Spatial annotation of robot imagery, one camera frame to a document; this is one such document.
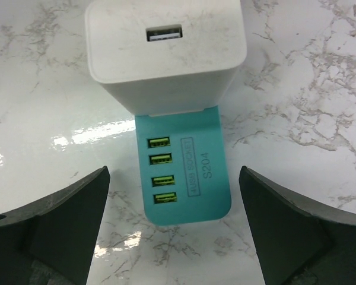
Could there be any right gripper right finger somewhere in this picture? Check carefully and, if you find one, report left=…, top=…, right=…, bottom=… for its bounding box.
left=239, top=166, right=356, bottom=284

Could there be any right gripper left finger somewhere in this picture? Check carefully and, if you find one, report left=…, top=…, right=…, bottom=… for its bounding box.
left=0, top=166, right=110, bottom=284

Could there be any teal USB power strip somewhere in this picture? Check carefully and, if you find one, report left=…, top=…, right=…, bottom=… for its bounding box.
left=135, top=107, right=231, bottom=226

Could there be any white USB charger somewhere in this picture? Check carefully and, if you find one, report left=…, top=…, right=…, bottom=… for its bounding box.
left=85, top=1, right=247, bottom=116

